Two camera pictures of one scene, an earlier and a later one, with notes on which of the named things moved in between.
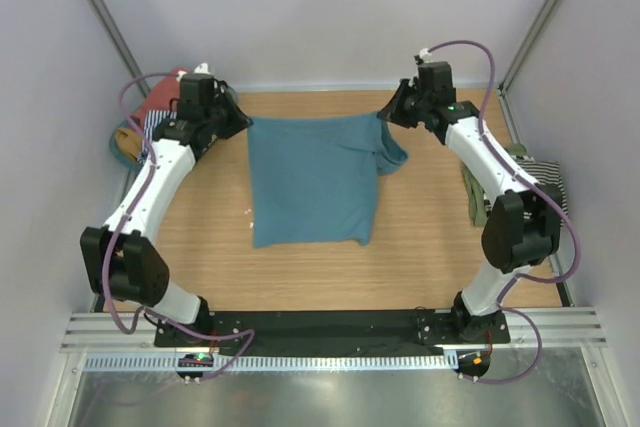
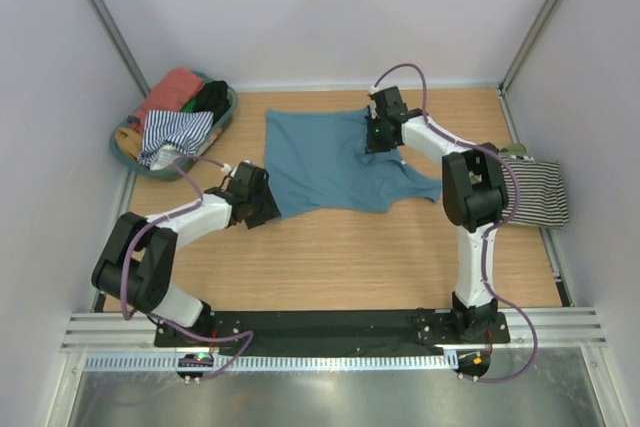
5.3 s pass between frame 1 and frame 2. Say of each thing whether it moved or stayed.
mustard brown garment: stayed
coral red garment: stayed
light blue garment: moved
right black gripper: moved
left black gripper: moved
